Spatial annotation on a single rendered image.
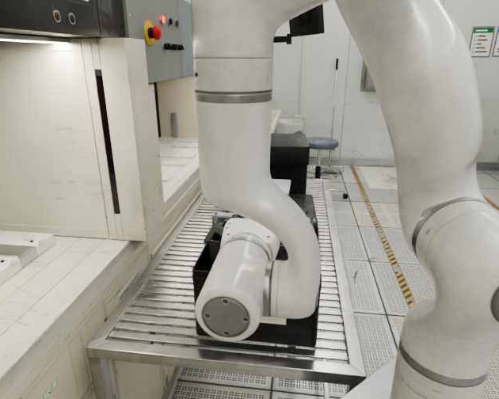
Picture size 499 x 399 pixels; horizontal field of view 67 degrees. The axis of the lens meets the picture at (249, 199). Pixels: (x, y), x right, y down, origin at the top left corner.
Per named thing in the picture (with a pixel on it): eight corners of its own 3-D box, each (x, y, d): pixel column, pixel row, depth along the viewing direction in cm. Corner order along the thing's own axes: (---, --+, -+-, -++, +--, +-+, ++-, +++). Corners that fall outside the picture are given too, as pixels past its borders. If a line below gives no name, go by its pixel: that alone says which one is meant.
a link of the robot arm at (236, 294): (276, 241, 57) (215, 237, 58) (267, 293, 44) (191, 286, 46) (274, 289, 60) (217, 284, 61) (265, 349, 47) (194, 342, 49)
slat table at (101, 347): (335, 591, 102) (366, 376, 76) (125, 555, 110) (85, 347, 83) (318, 302, 223) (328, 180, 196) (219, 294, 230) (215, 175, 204)
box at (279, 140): (306, 203, 164) (310, 146, 155) (241, 202, 166) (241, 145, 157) (302, 183, 191) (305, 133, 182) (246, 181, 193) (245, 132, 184)
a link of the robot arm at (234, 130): (332, 88, 47) (316, 296, 57) (205, 86, 49) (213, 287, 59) (337, 95, 38) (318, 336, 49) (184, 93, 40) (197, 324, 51)
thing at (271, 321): (194, 336, 87) (190, 270, 80) (220, 271, 112) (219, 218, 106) (317, 348, 83) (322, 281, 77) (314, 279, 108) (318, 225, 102)
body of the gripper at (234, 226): (215, 275, 63) (228, 244, 73) (276, 279, 61) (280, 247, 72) (213, 234, 60) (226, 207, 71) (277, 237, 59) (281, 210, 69)
